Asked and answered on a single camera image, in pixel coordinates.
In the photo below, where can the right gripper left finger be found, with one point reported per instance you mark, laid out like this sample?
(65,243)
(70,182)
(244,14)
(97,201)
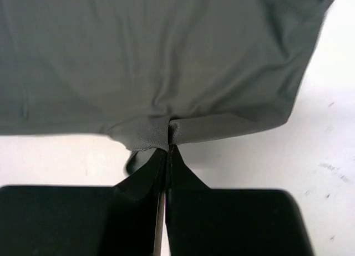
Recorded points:
(74,220)

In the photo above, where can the dark grey t-shirt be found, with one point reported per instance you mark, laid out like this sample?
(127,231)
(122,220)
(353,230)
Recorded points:
(153,73)

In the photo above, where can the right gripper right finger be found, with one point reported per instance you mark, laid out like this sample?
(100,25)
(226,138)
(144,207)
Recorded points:
(205,221)

